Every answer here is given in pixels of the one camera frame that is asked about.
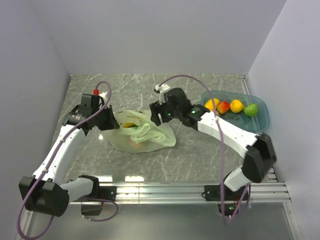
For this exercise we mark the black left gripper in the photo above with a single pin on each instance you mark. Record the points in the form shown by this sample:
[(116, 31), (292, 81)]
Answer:
[(112, 123)]

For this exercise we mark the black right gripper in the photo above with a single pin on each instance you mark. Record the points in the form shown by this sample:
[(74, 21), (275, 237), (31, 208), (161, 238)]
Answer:
[(155, 109)]

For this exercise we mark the green printed plastic bag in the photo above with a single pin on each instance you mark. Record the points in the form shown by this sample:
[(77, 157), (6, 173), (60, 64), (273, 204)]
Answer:
[(146, 137)]

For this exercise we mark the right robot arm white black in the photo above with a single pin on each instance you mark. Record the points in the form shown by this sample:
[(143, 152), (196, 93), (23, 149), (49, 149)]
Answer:
[(257, 151)]

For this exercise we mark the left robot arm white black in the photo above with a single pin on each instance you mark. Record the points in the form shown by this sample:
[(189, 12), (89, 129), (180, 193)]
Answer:
[(44, 191)]

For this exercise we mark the orange fruit in bag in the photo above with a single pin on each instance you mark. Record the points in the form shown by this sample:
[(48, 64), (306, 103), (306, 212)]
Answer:
[(129, 125)]

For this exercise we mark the red yellow mango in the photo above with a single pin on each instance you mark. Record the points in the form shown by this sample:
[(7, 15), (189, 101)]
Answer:
[(223, 107)]

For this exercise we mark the yellow lemon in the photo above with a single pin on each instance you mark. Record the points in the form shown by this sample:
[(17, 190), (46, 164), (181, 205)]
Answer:
[(236, 106)]

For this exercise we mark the green custard apple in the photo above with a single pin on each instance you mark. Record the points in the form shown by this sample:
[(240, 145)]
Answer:
[(251, 110)]

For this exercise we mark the teal transparent plastic tray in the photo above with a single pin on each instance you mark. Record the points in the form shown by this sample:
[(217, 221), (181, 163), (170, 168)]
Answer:
[(259, 123)]

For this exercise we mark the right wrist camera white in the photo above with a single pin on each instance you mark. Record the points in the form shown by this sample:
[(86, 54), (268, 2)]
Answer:
[(161, 89)]

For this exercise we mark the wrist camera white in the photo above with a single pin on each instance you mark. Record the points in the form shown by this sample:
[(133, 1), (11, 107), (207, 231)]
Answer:
[(161, 89), (104, 94)]

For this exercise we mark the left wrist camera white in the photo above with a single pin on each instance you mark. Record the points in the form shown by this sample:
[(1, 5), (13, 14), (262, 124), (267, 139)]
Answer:
[(104, 94)]

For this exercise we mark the black box under rail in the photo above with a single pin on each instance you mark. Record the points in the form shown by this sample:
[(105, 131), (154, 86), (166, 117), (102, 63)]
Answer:
[(91, 208)]

